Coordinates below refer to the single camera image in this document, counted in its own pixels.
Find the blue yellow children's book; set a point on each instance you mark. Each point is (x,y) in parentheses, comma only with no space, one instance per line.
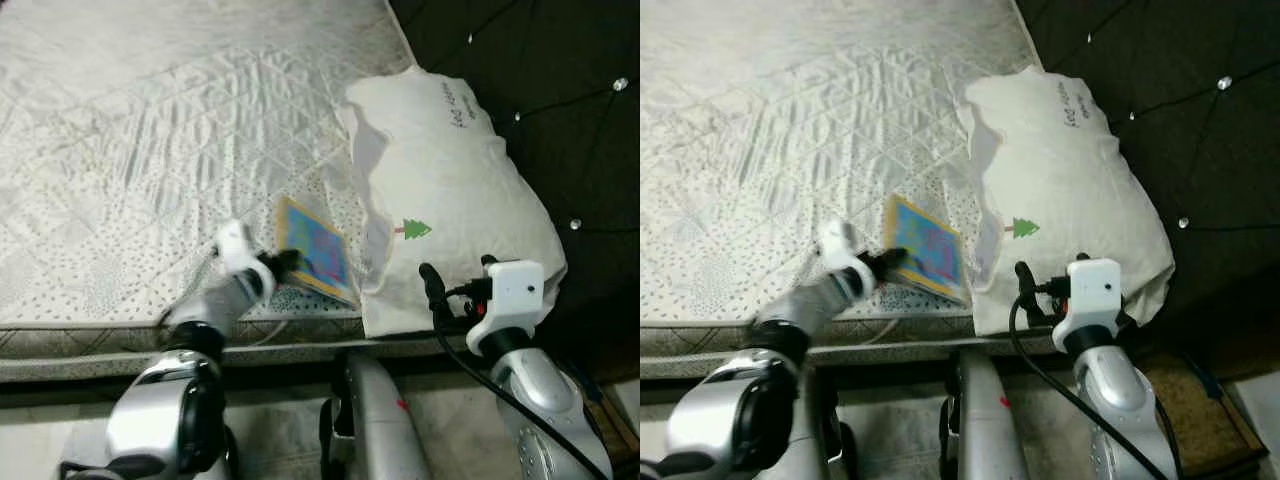
(320,250)
(930,250)

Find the white pillow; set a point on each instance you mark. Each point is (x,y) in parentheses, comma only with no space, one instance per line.
(1070,170)
(450,170)

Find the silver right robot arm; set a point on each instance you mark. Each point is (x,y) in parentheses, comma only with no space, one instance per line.
(540,390)
(1115,390)

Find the dark tufted headboard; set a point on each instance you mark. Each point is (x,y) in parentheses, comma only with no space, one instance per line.
(570,150)
(1200,150)

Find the white quilted mattress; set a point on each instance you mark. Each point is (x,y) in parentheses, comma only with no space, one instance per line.
(780,130)
(150,130)

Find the silver left robot leg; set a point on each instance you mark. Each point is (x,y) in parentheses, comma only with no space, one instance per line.
(825,440)

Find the brown speckled floor mat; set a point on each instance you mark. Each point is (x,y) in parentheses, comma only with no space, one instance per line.
(1200,430)
(605,420)

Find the quilted bed base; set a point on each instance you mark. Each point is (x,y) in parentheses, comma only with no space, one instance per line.
(100,368)
(720,365)

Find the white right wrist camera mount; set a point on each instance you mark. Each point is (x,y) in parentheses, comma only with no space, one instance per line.
(515,290)
(1095,288)

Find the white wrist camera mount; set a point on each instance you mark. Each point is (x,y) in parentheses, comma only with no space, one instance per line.
(515,290)
(235,245)
(1095,288)
(842,245)

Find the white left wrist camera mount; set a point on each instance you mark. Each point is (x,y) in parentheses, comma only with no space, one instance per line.
(235,245)
(842,245)

